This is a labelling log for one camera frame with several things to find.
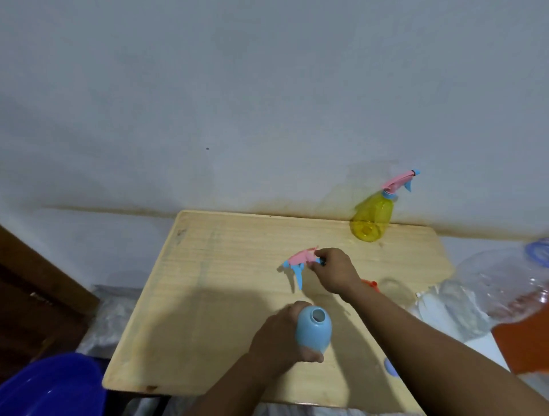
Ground black chair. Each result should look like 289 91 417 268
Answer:
105 392 172 416

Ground clear plastic water bottle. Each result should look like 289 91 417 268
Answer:
416 238 549 343

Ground person's right forearm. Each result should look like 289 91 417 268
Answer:
343 282 549 416

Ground yellow spray bottle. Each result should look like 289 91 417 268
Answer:
349 193 395 243

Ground orange cabinet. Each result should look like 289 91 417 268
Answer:
491 299 549 376

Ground person's left forearm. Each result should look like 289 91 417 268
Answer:
182 353 280 416

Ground dark brown wooden furniture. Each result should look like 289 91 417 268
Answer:
0 225 100 382

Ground white paper napkins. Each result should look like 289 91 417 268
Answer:
463 332 514 374

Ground person's left hand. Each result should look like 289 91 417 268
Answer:
248 301 325 379

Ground blue spray bottle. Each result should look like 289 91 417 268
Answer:
295 305 333 354

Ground person's right hand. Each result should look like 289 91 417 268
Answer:
308 247 365 301

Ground wooden table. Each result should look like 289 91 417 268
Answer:
102 209 456 414

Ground blue plastic basin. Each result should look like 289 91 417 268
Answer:
0 352 107 416

